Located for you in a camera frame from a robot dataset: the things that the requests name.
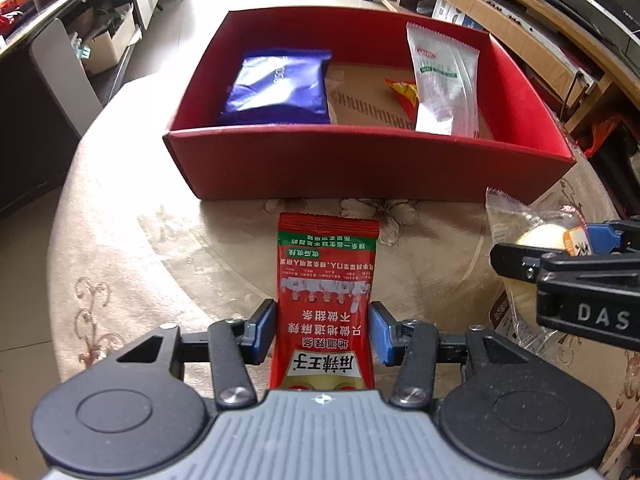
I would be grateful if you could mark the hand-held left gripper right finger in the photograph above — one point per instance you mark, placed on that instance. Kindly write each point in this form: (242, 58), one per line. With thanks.
(380, 332)

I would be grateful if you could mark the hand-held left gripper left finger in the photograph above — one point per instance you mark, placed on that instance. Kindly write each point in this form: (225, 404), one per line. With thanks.
(262, 332)

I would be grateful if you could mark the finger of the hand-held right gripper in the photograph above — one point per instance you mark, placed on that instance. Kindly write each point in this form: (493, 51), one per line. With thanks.
(520, 257)
(602, 237)

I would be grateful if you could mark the bun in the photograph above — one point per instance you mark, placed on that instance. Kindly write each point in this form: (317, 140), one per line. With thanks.
(542, 235)

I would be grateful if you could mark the red green snack packet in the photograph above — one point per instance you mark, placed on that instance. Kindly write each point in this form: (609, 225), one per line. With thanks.
(322, 285)

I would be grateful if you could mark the red cardboard box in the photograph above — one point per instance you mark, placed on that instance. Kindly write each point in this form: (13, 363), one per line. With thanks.
(350, 165)

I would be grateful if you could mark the white grey snack packet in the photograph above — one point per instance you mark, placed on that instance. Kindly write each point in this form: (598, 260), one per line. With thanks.
(440, 85)

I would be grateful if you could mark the red yellow snack packet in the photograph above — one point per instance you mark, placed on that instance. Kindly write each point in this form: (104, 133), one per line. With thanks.
(404, 92)

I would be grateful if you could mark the dark blue snack packet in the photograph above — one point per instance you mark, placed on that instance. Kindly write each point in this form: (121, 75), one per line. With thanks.
(275, 85)

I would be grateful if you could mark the small orange plastic bag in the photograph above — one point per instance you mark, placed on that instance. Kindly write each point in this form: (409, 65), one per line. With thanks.
(605, 135)

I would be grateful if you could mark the white set-top box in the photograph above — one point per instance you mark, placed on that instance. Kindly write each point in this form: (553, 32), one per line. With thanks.
(520, 17)

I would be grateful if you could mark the blue white box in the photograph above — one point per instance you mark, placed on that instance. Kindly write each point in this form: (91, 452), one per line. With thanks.
(455, 12)

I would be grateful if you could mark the dark long side table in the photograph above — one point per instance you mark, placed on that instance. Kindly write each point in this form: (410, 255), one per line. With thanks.
(30, 110)

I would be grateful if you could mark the open cardboard box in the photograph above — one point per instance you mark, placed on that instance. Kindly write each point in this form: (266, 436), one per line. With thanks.
(107, 42)

